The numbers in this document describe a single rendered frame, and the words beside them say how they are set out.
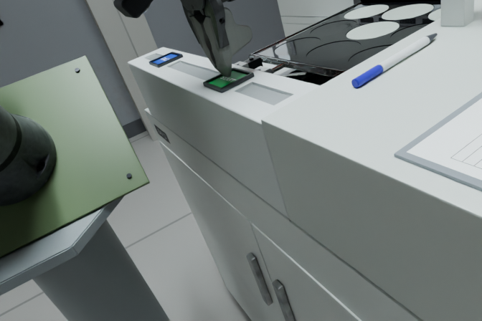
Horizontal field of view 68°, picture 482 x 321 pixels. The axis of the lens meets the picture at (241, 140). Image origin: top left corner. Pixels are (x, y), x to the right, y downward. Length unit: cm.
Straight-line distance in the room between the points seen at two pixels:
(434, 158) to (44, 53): 273
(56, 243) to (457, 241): 53
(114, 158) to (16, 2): 227
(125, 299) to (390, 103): 63
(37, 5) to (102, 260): 229
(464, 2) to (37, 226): 67
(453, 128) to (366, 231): 11
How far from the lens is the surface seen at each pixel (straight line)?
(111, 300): 79
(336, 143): 30
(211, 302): 149
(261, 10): 321
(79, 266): 72
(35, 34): 285
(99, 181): 64
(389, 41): 71
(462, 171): 26
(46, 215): 66
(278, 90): 44
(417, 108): 34
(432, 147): 29
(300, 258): 51
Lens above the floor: 113
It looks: 29 degrees down
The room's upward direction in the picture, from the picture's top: 18 degrees counter-clockwise
